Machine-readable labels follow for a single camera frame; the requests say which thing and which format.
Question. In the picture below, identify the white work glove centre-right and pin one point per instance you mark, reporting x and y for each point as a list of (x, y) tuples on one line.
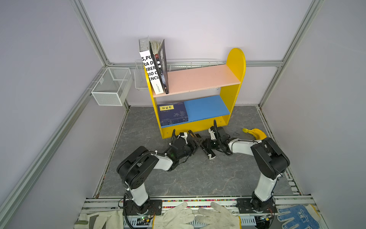
[(218, 218)]

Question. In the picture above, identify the black book yellow title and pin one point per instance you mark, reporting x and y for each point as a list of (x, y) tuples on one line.
[(203, 143)]

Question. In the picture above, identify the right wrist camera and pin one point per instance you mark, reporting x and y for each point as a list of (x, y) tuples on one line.
[(212, 134)]

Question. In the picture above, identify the white work glove centre-left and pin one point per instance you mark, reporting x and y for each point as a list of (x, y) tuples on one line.
[(175, 218)]

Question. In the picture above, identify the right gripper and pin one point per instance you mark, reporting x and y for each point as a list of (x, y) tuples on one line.
[(208, 141)]

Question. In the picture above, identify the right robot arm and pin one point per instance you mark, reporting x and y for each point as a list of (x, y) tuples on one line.
[(271, 161)]

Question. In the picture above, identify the black wolf cover book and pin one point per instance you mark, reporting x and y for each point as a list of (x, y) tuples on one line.
[(157, 50)]

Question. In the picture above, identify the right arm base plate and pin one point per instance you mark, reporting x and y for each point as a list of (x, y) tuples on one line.
[(253, 205)]

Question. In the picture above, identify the white book black lettering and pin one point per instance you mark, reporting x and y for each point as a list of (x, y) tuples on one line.
[(150, 66)]

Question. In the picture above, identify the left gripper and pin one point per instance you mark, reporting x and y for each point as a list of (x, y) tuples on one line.
[(197, 145)]

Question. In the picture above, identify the blue book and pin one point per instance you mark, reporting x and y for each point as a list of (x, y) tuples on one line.
[(174, 113)]

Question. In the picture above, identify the blue dotted work glove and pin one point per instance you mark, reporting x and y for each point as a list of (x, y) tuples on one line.
[(299, 217)]

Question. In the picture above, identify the white mesh wall basket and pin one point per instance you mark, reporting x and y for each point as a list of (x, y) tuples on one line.
[(113, 86)]

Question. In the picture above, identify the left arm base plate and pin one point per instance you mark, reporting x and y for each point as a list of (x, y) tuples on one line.
[(150, 207)]

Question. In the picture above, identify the yellow toy banana bunch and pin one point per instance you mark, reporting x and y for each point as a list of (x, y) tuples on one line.
[(257, 133)]

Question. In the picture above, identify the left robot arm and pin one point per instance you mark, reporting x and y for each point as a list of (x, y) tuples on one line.
[(136, 168)]

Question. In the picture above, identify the yellow bookshelf pink blue shelves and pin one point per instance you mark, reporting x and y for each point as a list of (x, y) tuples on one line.
[(203, 112)]

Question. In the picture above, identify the white wire basket behind shelf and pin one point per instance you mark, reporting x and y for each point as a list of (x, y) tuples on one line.
[(172, 65)]

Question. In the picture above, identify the white work glove left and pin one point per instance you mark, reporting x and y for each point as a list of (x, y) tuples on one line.
[(101, 220)]

